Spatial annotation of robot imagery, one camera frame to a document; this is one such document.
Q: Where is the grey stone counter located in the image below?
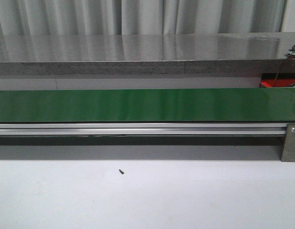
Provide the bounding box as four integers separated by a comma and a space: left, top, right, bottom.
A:
0, 32, 295, 76

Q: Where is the red plastic tray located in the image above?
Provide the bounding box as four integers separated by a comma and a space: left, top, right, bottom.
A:
260, 73, 295, 88

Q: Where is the green conveyor belt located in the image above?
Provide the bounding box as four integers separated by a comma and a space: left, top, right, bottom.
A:
0, 88, 295, 123

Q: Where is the small green circuit board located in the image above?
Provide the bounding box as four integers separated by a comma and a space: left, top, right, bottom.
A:
286, 45, 295, 57

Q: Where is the grey curtain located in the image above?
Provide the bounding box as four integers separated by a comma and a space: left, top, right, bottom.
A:
0, 0, 286, 35

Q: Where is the red black wire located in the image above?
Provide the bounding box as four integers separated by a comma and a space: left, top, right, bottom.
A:
273, 44, 295, 88

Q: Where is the aluminium conveyor frame rail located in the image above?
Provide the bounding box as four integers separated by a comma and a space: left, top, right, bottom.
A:
0, 123, 287, 136

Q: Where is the metal conveyor support bracket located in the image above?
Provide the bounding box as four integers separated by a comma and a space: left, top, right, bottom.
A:
281, 123, 295, 162

